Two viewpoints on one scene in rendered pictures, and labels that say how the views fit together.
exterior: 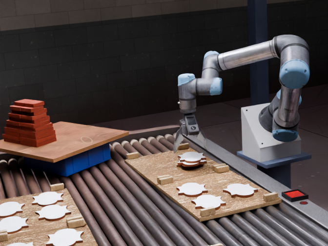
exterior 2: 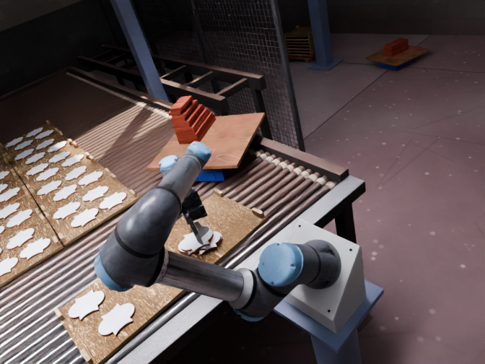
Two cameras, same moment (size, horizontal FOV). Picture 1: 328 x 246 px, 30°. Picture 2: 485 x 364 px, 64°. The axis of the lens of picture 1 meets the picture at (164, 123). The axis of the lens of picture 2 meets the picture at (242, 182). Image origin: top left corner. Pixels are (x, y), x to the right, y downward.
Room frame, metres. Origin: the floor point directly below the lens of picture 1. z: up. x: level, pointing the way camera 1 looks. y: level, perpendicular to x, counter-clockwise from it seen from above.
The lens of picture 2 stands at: (2.65, -1.33, 1.99)
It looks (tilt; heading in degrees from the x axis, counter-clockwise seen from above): 34 degrees down; 79
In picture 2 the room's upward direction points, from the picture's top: 17 degrees counter-clockwise
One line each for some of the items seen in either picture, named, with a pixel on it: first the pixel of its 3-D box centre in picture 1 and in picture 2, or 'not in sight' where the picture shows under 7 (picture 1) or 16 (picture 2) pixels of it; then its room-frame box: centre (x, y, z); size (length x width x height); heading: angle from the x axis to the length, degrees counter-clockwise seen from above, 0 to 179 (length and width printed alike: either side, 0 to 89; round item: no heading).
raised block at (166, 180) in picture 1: (166, 180); not in sight; (2.44, 0.01, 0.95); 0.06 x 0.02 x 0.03; 112
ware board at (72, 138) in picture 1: (57, 139); (208, 140); (2.92, 0.53, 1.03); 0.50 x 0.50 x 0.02; 51
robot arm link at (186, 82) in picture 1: (187, 86); (173, 172); (2.67, -0.11, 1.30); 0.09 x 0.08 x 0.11; 76
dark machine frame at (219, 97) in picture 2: not in sight; (164, 112); (2.86, 2.46, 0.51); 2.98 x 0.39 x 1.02; 108
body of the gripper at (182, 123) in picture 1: (188, 121); (190, 205); (2.68, -0.11, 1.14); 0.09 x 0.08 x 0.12; 5
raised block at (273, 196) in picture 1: (271, 196); (86, 357); (2.18, -0.39, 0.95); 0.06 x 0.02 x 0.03; 112
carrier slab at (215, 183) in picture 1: (215, 193); (122, 300); (2.31, -0.19, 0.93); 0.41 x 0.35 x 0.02; 22
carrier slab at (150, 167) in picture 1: (174, 165); (205, 232); (2.70, -0.03, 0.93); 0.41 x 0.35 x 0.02; 22
